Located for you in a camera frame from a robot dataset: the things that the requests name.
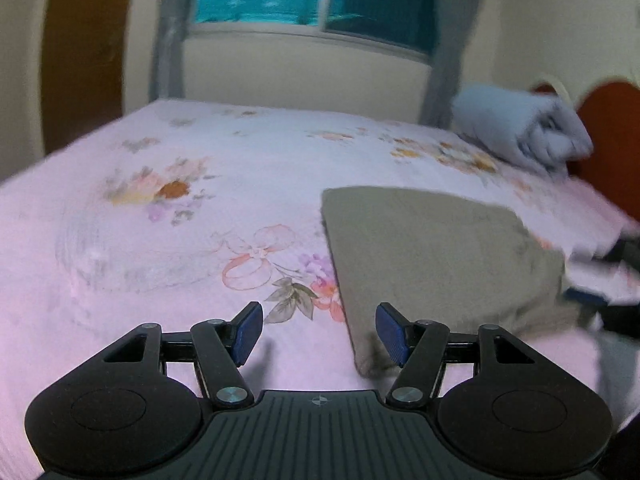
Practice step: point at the right grey curtain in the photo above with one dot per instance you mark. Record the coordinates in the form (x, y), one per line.
(455, 20)

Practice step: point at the rolled light blue quilt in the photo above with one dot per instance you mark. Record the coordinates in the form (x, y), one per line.
(536, 132)

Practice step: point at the white framed window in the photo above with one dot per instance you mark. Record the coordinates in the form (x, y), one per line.
(310, 5)

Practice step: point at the black cloth on bed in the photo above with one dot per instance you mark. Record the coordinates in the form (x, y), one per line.
(625, 250)

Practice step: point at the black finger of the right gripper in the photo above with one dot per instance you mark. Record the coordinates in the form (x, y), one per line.
(622, 319)

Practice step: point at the grey-brown fleece pants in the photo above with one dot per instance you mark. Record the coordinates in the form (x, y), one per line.
(442, 258)

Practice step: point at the grey curtain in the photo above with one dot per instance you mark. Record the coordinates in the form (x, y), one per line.
(166, 80)
(455, 20)

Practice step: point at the left grey curtain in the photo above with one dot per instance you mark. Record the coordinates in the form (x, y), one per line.
(166, 80)

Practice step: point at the brown wooden door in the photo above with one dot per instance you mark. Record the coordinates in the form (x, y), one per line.
(81, 62)

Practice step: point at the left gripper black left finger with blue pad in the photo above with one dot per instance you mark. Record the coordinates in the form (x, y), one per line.
(143, 401)

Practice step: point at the pink floral bed sheet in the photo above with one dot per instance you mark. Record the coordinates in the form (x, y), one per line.
(185, 211)

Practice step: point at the red wooden headboard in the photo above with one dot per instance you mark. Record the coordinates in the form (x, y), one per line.
(610, 112)

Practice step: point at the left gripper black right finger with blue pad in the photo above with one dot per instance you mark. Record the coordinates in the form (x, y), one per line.
(496, 403)

